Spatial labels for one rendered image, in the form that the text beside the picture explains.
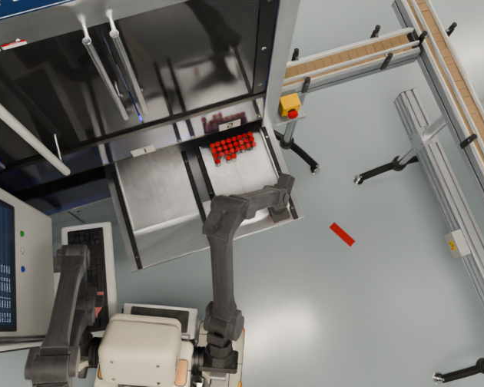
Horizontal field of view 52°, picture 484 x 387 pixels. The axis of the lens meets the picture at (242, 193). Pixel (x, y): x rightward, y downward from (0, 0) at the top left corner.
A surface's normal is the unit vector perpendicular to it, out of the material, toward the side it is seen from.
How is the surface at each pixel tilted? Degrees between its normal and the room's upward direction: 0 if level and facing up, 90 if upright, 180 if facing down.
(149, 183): 0
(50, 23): 90
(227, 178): 0
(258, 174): 0
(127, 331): 43
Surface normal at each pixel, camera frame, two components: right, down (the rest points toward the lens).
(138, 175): 0.02, -0.25
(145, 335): 0.07, -0.84
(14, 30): 0.31, 0.92
